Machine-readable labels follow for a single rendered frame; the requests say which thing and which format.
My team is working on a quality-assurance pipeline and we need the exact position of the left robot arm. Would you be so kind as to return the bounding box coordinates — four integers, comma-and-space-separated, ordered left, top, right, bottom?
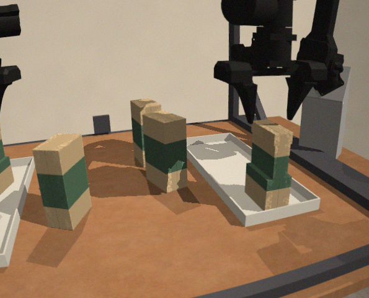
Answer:
221, 0, 344, 96

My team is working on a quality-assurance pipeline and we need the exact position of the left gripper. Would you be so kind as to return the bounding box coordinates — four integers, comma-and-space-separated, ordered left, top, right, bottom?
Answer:
214, 27, 327, 124

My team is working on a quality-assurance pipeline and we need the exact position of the white shallow tray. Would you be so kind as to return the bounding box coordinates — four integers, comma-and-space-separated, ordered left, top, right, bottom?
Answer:
0, 156, 35, 268
187, 133, 321, 227

